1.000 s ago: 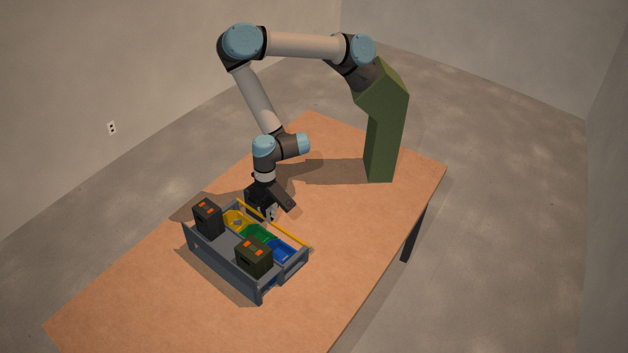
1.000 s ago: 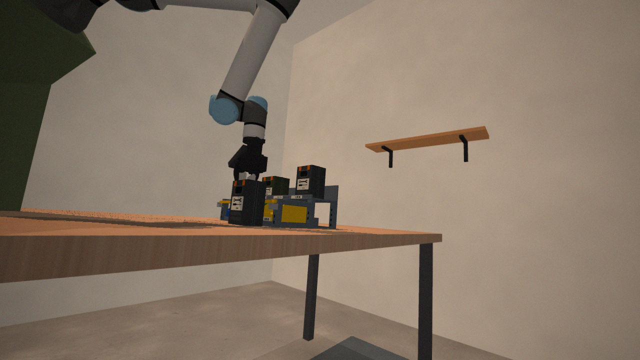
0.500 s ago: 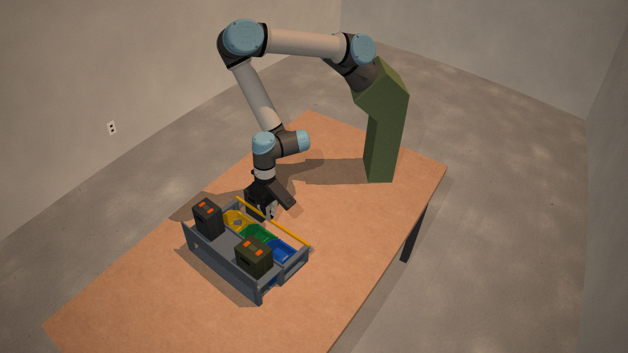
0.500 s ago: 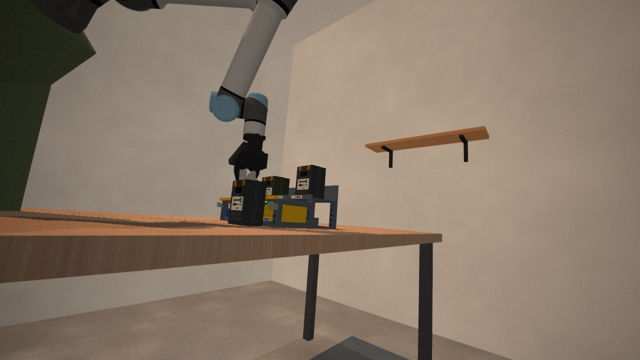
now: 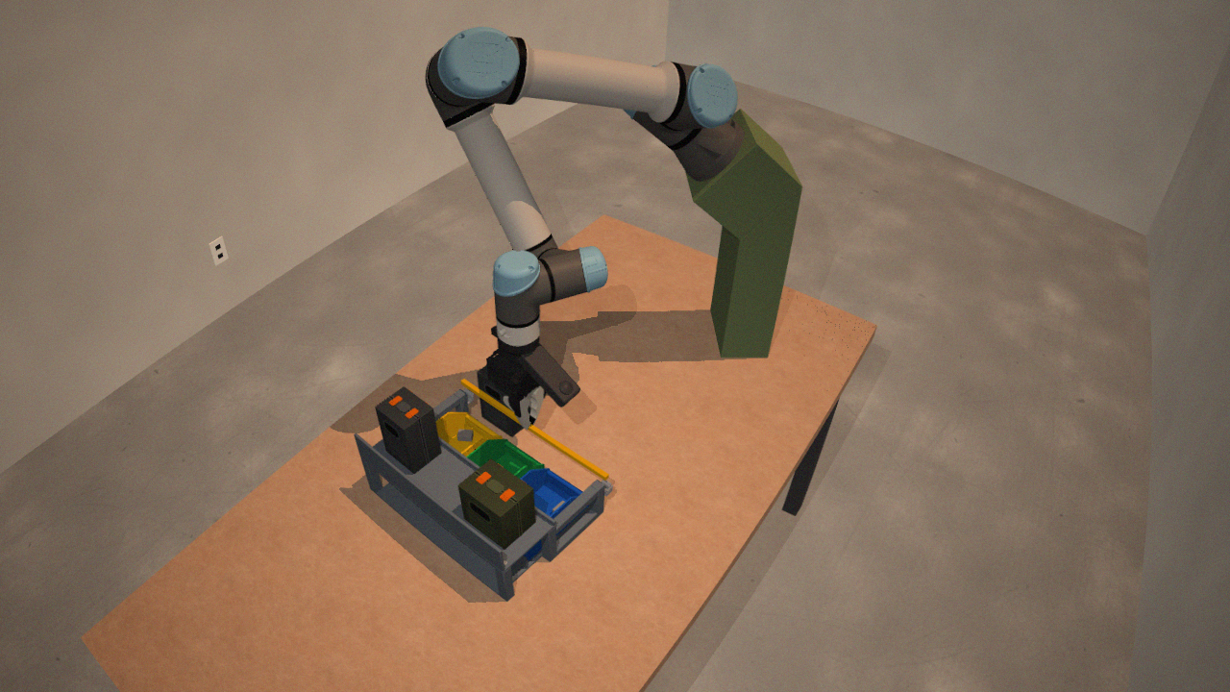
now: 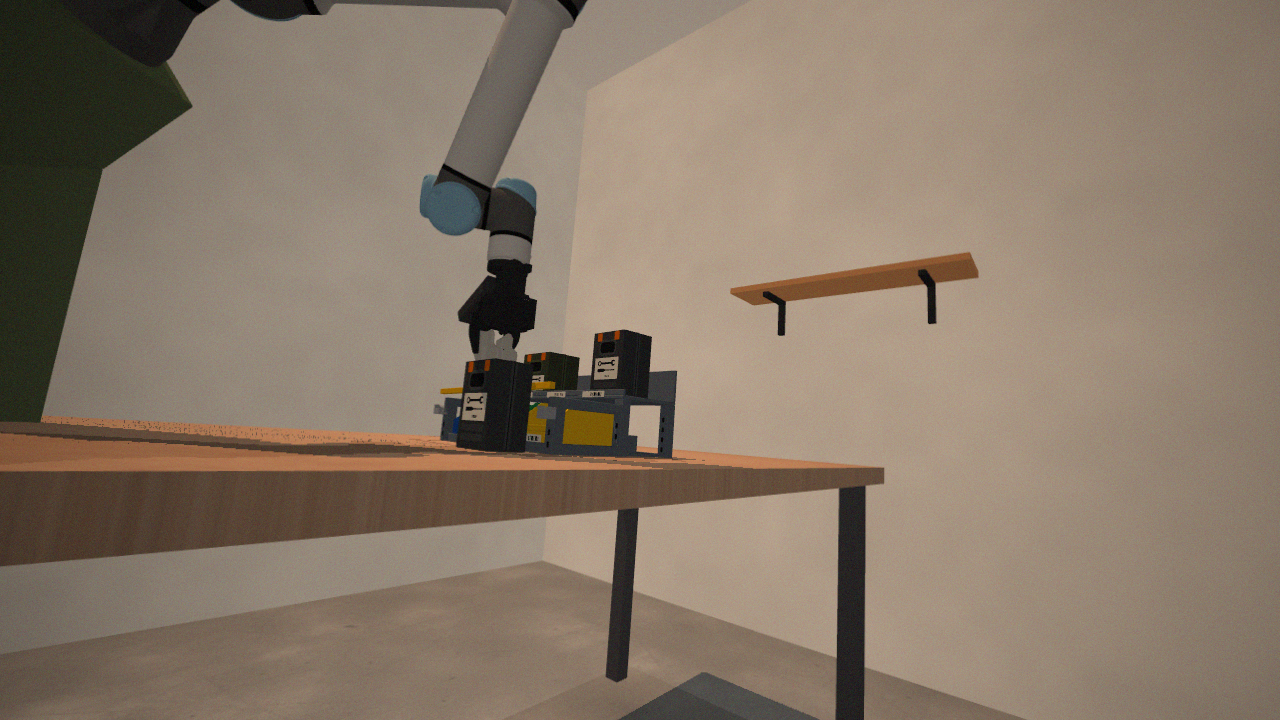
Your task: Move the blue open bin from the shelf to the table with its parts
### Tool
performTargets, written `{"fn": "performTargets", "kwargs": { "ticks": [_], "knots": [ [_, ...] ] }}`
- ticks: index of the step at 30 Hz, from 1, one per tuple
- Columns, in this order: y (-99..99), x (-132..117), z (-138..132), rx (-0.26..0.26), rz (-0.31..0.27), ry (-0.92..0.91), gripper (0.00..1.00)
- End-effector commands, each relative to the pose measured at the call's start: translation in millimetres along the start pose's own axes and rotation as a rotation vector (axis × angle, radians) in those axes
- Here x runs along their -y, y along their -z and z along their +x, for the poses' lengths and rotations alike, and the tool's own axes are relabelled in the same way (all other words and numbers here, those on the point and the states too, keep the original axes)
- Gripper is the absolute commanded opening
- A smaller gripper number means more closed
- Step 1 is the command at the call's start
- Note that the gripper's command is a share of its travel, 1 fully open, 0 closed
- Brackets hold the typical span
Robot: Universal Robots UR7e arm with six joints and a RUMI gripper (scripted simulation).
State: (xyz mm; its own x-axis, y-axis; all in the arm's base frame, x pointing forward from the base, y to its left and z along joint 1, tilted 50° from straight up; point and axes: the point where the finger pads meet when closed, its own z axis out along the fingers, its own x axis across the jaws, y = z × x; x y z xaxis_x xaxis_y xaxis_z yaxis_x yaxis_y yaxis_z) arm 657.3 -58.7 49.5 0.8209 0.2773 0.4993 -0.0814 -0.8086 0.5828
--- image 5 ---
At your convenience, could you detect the blue bin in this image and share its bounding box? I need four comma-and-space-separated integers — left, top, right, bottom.
520, 468, 582, 560

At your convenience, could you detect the yellow bar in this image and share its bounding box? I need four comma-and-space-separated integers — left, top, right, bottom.
461, 379, 609, 481

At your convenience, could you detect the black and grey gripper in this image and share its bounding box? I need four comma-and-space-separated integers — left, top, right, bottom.
486, 326, 546, 430

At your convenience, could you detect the grey metal shelf rack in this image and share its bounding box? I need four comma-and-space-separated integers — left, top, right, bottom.
354, 433, 613, 602

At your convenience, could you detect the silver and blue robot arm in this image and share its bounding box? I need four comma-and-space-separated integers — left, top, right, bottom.
426, 27, 745, 408

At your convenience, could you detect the green open bin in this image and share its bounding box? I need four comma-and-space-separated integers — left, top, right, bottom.
467, 439, 544, 479

